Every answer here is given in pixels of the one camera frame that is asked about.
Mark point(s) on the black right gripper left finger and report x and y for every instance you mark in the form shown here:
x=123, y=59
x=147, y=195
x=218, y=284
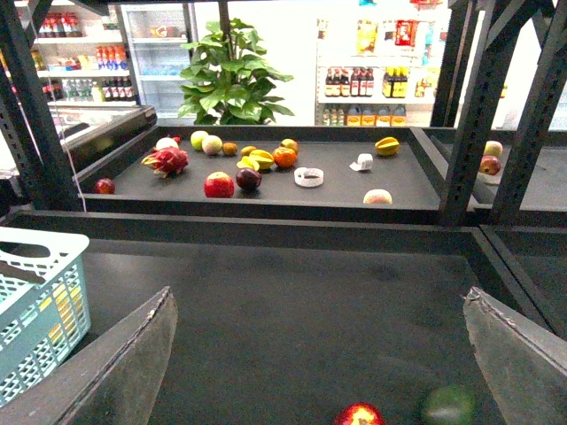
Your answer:
x=114, y=380

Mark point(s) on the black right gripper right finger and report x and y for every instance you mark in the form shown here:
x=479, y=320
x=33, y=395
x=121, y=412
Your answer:
x=523, y=364

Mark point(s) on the yellow mango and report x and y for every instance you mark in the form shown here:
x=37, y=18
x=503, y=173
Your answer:
x=72, y=319

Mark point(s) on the light blue plastic basket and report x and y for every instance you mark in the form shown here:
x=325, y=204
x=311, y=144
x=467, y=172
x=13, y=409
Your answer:
x=41, y=323

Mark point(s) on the dark green avocado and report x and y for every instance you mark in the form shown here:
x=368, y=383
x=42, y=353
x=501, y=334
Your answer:
x=449, y=404

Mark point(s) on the red apple on table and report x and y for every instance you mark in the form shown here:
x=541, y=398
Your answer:
x=359, y=414

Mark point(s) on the small red apple left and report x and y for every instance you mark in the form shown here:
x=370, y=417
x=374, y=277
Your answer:
x=105, y=186

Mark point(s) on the red apple neighbouring tray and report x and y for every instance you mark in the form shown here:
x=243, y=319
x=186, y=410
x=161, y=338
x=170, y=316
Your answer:
x=490, y=165

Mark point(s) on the red apple on tray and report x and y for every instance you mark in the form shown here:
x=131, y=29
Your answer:
x=219, y=185

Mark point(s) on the pink dragon fruit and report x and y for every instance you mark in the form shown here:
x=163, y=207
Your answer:
x=166, y=161

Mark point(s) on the peach at tray front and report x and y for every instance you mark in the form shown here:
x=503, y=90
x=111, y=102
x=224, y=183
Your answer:
x=378, y=196

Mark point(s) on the black fruit tray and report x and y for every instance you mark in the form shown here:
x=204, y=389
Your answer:
x=410, y=175

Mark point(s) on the dark purple plum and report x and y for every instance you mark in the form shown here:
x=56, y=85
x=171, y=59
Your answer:
x=248, y=179

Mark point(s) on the white round fruit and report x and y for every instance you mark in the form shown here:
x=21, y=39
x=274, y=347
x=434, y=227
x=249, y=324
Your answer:
x=166, y=142

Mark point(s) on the glass top freezer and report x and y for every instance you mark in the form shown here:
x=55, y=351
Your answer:
x=87, y=134

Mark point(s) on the tan round melon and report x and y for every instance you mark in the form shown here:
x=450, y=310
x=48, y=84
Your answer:
x=212, y=145

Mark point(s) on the green apple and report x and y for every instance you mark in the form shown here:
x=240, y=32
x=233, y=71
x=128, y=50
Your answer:
x=197, y=138

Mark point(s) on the brown kiwi left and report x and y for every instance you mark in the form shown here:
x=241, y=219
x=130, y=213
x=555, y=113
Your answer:
x=230, y=149

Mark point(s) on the brown kiwi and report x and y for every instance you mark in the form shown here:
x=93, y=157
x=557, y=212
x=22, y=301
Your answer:
x=247, y=150
x=230, y=149

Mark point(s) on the yellow starfruit right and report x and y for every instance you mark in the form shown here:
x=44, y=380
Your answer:
x=387, y=146

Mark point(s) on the yellow starfruit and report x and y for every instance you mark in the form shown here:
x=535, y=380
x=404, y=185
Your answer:
x=387, y=146
x=257, y=160

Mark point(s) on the small white tape roll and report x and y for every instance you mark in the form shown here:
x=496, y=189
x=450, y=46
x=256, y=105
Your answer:
x=364, y=162

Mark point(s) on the yellow starfruit centre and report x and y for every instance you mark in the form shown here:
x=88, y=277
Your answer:
x=257, y=160

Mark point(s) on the brown kiwi right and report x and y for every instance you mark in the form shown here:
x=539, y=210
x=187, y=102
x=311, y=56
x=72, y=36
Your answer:
x=247, y=150

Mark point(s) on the green potted plant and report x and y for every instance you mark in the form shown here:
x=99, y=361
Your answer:
x=228, y=80

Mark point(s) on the left drinks shelf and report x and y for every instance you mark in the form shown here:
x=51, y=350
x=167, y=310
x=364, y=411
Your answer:
x=80, y=52

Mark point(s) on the right sauce bottle shelf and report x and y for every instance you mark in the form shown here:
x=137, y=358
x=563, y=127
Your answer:
x=378, y=62

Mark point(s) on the black shelf post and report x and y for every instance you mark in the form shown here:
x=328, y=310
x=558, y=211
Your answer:
x=27, y=124

